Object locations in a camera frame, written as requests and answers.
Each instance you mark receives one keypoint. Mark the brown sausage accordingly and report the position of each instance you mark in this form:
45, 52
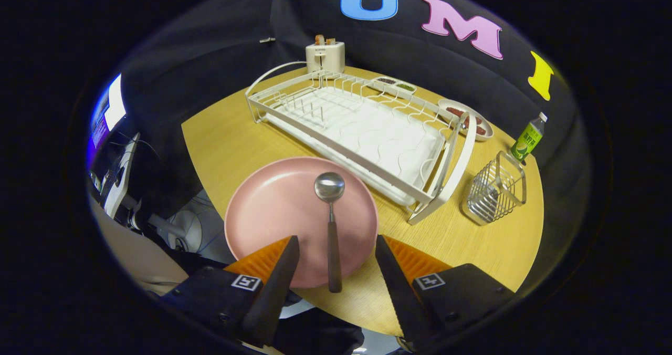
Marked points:
475, 126
455, 112

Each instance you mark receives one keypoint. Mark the computer monitor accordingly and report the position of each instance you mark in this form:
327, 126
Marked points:
113, 105

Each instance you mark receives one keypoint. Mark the white toaster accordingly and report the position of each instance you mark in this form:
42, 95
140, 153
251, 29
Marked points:
325, 58

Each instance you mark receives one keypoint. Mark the white oval sausage plate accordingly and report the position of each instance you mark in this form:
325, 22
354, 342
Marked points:
485, 132

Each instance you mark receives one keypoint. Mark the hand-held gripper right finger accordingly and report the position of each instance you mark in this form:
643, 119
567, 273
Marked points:
401, 297

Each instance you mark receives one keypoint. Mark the white round appliance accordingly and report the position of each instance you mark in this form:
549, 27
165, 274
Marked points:
186, 231

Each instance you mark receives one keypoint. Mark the white divided sauce dish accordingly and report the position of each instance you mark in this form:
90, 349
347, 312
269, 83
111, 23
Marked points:
395, 84

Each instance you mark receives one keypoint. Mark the pink plate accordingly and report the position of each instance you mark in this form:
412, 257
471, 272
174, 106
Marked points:
273, 208

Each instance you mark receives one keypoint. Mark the white stand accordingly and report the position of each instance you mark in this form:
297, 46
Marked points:
122, 181

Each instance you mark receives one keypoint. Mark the beige cloth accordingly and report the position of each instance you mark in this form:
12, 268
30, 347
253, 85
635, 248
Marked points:
131, 255

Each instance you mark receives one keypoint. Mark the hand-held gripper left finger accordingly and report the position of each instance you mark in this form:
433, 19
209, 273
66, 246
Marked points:
275, 292

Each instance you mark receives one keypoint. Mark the green tea bottle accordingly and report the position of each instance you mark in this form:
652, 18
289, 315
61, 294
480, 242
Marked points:
527, 139

